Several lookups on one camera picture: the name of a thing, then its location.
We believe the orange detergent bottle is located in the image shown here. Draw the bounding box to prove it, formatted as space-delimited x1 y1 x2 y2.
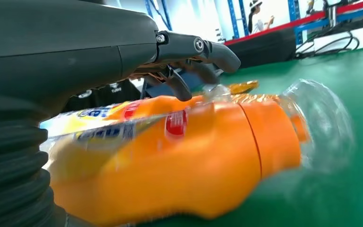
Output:
40 78 356 227

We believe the blue metal rack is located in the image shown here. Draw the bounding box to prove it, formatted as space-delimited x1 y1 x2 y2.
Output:
224 0 363 46

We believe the person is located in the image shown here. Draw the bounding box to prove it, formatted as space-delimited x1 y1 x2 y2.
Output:
247 0 276 35

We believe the black coiled cable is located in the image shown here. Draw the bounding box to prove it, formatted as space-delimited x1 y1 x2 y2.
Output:
295 29 361 60

